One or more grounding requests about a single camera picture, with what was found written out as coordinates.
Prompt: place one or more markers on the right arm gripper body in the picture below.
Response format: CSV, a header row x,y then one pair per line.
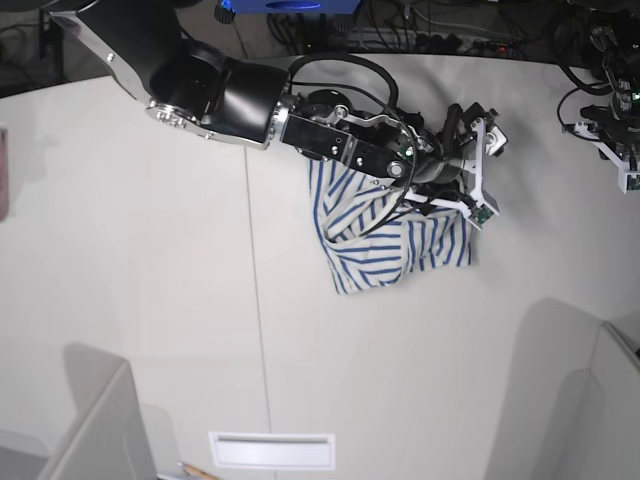
x,y
411,143

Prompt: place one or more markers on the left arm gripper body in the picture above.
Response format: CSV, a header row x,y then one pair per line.
x,y
625,132

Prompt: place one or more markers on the blue white striped T-shirt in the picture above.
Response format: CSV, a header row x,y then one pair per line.
x,y
346,204

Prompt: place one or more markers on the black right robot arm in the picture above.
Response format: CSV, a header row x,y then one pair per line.
x,y
189,85

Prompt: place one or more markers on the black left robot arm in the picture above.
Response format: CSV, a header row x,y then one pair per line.
x,y
609,36

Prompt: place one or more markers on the blue device box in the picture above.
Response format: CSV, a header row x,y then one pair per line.
x,y
289,6

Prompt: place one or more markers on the right white partition panel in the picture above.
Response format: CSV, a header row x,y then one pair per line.
x,y
571,409

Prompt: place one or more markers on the white partition panel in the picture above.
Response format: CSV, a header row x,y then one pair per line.
x,y
106,440
571,409

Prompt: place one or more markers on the white rectangular tray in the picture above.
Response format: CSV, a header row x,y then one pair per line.
x,y
259,451

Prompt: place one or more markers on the wooden pencil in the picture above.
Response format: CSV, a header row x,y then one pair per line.
x,y
195,472

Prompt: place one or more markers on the left white partition panel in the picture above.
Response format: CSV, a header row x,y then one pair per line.
x,y
106,440

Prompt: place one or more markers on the pink cloth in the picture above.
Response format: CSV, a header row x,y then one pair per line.
x,y
4,175

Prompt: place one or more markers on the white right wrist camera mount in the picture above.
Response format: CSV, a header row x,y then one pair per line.
x,y
452,175

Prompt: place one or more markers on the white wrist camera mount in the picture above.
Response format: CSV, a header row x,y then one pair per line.
x,y
452,175
624,158

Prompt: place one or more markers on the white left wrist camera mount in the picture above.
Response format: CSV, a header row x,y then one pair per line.
x,y
624,158

